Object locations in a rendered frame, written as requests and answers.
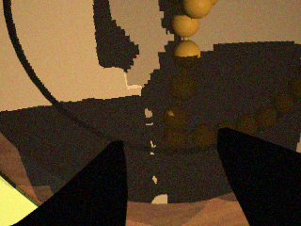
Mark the pale yellow rectangular card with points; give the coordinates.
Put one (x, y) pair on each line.
(14, 203)

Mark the tan round board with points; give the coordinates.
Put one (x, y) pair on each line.
(76, 75)

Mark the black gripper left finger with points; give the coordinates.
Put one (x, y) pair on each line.
(96, 196)

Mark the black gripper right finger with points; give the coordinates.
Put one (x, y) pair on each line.
(265, 178)

